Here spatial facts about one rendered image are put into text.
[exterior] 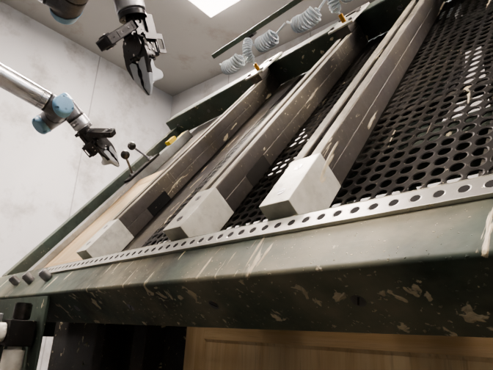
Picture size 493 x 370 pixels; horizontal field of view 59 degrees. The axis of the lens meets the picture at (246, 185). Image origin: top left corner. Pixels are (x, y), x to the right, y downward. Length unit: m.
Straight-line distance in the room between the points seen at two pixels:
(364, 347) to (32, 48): 5.01
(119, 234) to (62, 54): 4.44
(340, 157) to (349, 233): 0.26
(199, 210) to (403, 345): 0.43
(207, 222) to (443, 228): 0.52
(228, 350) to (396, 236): 0.58
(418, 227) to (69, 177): 4.77
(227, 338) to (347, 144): 0.48
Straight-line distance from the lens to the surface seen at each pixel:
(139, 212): 1.27
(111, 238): 1.22
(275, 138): 1.06
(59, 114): 1.73
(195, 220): 0.84
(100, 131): 1.87
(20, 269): 1.90
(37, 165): 4.97
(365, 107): 0.88
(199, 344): 1.05
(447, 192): 0.49
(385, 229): 0.49
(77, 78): 5.52
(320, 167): 0.70
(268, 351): 0.89
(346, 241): 0.50
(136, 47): 1.16
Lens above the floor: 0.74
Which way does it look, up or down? 19 degrees up
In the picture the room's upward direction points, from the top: 3 degrees clockwise
